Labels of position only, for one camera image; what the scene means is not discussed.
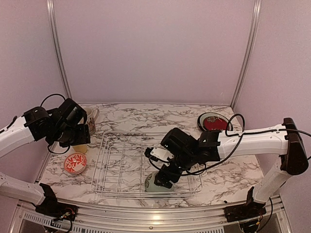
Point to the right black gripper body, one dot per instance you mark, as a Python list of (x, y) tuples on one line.
[(185, 162)]

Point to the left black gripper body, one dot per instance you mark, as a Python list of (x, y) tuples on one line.
[(75, 139)]

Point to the pale green ceramic bowl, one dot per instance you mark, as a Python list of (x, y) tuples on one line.
[(151, 187)]

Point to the yellow ceramic cup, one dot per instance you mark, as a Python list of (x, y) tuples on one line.
[(80, 148)]

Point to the tall shell patterned mug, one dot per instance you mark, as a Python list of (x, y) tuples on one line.
[(92, 115)]

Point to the white red patterned teacup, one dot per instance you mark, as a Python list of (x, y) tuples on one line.
[(75, 163)]

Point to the black rimmed large plate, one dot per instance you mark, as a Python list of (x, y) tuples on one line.
[(204, 115)]

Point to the red floral small plate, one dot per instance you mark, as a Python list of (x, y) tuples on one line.
[(214, 123)]

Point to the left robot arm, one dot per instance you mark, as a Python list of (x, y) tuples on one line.
[(65, 125)]

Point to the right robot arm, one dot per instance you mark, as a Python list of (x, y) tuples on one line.
[(180, 152)]

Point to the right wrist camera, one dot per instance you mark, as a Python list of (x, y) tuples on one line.
[(158, 154)]

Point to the white wire dish rack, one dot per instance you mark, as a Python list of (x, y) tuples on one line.
[(121, 168)]

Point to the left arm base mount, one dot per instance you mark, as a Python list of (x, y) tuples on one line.
[(50, 206)]

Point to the aluminium front table rail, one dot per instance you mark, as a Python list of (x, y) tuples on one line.
[(115, 219)]

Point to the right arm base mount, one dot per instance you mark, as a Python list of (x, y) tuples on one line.
[(244, 211)]

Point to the left aluminium frame post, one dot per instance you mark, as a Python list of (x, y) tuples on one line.
[(57, 47)]

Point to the aluminium frame post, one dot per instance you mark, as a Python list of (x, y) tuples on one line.
[(248, 52), (57, 47)]

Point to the right aluminium frame post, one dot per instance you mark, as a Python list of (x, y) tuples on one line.
[(248, 52)]

